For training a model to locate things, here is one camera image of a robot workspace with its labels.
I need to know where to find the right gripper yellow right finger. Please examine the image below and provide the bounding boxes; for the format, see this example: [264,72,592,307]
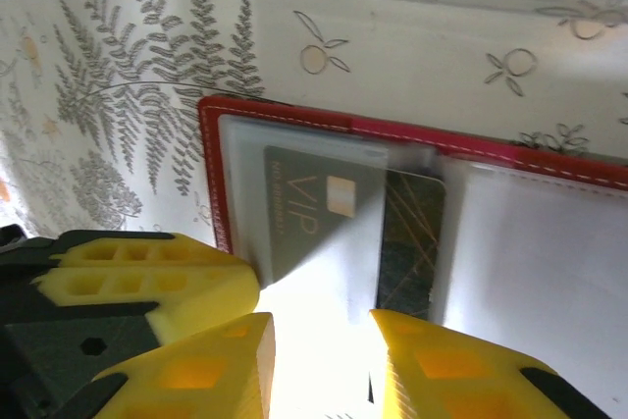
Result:
[368,308,612,419]

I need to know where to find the red leather card holder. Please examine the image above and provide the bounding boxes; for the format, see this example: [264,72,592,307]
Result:
[197,94,628,419]

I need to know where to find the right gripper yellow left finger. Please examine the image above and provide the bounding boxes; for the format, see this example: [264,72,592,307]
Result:
[73,311,276,419]

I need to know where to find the floral patterned table cover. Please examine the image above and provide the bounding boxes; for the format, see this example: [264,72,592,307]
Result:
[0,0,628,253]

